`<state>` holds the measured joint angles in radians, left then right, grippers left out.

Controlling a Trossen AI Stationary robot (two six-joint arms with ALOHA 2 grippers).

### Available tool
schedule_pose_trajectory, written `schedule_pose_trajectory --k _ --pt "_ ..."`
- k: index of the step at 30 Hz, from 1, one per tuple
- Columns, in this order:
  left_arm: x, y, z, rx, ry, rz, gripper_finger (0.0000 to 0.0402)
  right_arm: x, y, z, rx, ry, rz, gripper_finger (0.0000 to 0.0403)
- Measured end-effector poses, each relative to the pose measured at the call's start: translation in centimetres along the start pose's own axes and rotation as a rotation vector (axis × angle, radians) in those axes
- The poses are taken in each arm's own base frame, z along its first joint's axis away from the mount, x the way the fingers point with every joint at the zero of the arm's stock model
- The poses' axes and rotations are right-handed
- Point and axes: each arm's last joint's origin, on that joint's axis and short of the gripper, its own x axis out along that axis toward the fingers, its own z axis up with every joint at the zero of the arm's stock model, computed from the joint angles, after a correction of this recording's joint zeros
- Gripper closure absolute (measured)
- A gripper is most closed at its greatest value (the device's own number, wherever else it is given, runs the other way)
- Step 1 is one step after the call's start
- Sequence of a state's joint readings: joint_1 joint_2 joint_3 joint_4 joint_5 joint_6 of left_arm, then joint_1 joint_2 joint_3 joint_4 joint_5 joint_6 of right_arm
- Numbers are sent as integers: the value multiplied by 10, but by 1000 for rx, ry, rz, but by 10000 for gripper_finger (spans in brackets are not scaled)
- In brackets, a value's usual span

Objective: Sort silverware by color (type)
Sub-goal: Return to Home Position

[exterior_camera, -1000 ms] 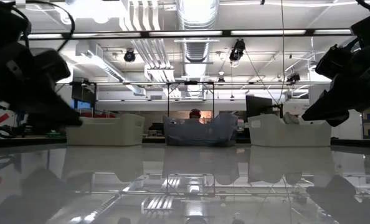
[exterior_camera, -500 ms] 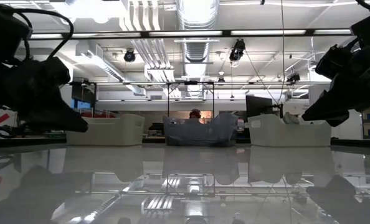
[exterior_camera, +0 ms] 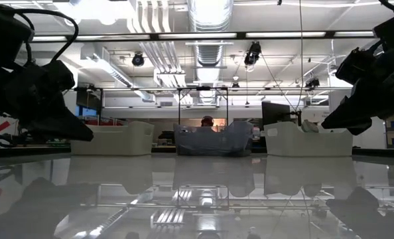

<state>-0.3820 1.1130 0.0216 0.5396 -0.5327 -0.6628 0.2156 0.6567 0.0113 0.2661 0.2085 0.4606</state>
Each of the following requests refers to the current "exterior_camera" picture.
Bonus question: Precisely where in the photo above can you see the person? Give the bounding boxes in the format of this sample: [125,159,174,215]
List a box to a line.
[200,115,215,128]

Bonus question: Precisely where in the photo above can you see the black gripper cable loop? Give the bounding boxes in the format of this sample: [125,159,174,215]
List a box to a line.
[13,7,80,64]

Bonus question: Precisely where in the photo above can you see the thin slanted cable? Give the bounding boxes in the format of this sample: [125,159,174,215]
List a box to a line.
[260,52,299,112]

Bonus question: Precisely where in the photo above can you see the black monitor on arm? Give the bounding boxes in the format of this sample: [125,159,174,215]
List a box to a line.
[261,100,303,129]

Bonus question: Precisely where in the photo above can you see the white plastic bin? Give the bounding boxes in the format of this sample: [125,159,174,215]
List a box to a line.
[70,120,155,157]
[263,121,354,158]

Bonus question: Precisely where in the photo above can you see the black camera on mount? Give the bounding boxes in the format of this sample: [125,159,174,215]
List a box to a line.
[243,40,263,66]

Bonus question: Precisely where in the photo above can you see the white ceiling pipes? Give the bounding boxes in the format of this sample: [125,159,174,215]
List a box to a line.
[127,0,188,88]

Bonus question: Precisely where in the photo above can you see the white glossy table sheet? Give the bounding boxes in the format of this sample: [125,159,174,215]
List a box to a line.
[0,154,394,239]

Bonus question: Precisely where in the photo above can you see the black workstation frame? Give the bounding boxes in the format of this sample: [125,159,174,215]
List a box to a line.
[66,85,350,147]

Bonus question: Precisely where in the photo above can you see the blue screen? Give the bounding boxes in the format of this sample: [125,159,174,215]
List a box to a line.
[74,104,101,118]

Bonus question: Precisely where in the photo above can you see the white ceiling air duct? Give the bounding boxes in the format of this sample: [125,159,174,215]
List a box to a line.
[80,46,157,103]

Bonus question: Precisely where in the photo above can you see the silver ventilation duct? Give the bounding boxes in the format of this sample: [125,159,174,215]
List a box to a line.
[186,0,234,68]

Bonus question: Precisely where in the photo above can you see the grey plastic bin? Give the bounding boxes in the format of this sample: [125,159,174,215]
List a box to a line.
[172,120,255,158]

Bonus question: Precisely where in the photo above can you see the black overhead beam with lights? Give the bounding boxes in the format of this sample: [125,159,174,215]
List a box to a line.
[31,31,377,42]

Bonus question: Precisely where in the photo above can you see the black box on frame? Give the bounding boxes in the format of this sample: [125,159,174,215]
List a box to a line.
[304,77,320,90]

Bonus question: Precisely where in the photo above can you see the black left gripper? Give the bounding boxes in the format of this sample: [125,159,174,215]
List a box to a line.
[0,59,94,142]

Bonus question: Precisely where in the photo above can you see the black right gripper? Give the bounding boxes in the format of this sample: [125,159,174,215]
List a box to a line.
[321,49,394,136]

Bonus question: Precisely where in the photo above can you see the black dome camera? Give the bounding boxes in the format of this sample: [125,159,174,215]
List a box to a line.
[131,52,145,68]

